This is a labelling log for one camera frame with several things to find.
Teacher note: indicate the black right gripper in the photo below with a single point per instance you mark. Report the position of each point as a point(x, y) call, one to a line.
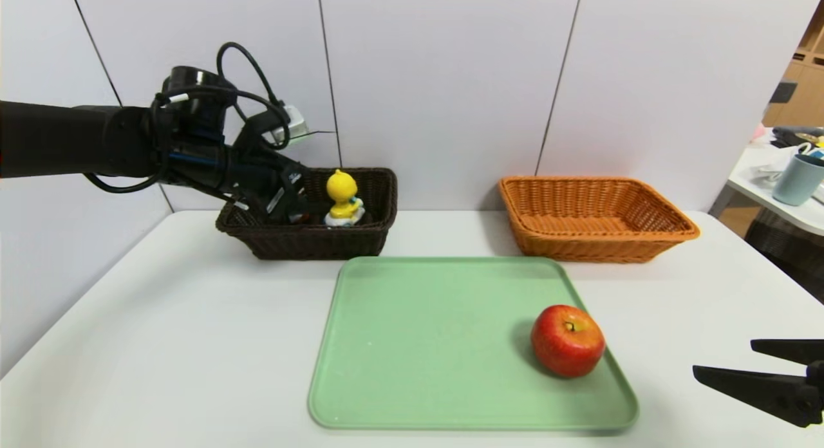
point(819, 374)

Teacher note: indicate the black pouch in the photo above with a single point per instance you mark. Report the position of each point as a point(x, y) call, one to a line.
point(798, 136)

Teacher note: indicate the light wooden shelf unit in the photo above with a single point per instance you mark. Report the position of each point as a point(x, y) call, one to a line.
point(805, 94)

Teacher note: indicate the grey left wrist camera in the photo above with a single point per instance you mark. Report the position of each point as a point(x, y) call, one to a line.
point(293, 123)

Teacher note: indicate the dark brown wicker basket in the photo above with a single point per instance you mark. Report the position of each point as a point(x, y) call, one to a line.
point(322, 242)

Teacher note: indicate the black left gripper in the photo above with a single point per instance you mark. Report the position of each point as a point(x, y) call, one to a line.
point(281, 194)

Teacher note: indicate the red apple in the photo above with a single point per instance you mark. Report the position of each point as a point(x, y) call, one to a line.
point(566, 345)

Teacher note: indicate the light green plastic tray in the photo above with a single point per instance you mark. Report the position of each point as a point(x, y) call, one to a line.
point(412, 371)

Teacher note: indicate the white paper stack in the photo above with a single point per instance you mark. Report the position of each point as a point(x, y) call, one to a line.
point(763, 172)

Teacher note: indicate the white side table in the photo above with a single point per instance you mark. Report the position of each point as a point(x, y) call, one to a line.
point(750, 189)

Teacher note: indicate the orange wicker basket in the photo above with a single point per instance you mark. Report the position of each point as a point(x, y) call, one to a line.
point(579, 248)

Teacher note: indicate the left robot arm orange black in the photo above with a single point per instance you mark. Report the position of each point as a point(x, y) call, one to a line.
point(64, 139)

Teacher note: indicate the grey blue plastic cup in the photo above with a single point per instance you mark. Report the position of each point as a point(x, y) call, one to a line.
point(798, 179)

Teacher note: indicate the yellow duck toy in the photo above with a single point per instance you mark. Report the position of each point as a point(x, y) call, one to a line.
point(341, 187)

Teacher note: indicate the dark wicker bin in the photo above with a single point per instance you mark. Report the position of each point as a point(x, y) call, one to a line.
point(785, 255)

